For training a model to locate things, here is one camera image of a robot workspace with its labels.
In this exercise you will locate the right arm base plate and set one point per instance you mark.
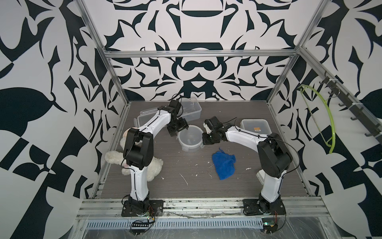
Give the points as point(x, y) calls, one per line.
point(253, 207)

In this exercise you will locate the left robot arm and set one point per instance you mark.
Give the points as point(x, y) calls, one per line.
point(139, 148)

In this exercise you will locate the square clear lunch box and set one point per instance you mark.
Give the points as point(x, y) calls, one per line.
point(259, 126)

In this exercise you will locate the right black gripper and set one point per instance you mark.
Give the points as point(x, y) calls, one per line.
point(204, 140)

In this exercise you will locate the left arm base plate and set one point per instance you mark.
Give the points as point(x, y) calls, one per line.
point(133, 208)

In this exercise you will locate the blue microfiber cloth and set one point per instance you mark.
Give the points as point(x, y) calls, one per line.
point(224, 164)

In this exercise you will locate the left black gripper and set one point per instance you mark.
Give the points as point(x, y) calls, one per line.
point(184, 125)

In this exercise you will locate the black wall hook rack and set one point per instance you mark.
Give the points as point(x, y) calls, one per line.
point(358, 109)

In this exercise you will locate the green bow saw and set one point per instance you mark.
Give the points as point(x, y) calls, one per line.
point(321, 114)

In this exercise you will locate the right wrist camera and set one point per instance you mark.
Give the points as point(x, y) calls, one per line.
point(208, 126)

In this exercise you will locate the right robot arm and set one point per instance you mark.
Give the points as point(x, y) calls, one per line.
point(274, 155)

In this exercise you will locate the tall rectangular clear lunch box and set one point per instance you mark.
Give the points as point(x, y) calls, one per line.
point(190, 109)

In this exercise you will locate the clear rectangular lunch box lid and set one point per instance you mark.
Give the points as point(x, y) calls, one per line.
point(146, 115)

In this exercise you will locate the white plush toy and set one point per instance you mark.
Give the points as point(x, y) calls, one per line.
point(153, 169)

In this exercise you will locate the white flat box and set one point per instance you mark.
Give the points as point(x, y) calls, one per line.
point(261, 176)

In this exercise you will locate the round clear lunch box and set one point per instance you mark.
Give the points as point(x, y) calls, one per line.
point(191, 139)

